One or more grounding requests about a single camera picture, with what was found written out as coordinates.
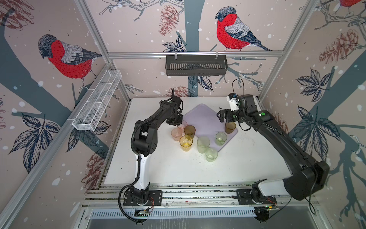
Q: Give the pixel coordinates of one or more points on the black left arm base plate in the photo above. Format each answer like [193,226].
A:
[135,198]

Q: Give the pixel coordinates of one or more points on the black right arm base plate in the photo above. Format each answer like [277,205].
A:
[251,197]

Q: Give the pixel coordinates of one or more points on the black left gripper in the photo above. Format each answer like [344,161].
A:
[177,123]

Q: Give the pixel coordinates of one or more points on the black wire wall basket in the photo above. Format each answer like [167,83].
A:
[196,65]

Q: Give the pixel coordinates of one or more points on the white mesh wall basket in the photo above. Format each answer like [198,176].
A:
[93,110]

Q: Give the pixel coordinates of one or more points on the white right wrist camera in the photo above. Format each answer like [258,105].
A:
[233,101]

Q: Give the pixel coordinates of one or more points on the aluminium rail frame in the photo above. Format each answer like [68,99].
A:
[173,195]

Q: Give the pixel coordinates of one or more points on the dark brown glass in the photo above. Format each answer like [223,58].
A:
[190,131]

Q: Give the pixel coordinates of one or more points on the lilac plastic tray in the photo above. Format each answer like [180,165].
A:
[207,124]

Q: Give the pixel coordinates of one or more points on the bright green glass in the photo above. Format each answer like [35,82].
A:
[220,138]

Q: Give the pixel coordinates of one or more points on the pale green tall glass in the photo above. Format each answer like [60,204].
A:
[203,144]

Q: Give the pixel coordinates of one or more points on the pale green small glass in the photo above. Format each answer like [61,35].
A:
[211,154]

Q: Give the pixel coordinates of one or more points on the brown textured glass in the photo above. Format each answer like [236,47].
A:
[230,127]

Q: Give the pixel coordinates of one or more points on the yellow amber glass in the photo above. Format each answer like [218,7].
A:
[186,143]

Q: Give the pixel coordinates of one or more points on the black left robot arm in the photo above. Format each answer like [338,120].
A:
[144,138]

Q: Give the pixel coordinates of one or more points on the rose pink glass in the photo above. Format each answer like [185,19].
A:
[183,125]

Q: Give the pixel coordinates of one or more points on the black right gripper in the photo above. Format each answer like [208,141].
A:
[228,112]

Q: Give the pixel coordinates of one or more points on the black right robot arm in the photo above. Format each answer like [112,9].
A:
[308,176]

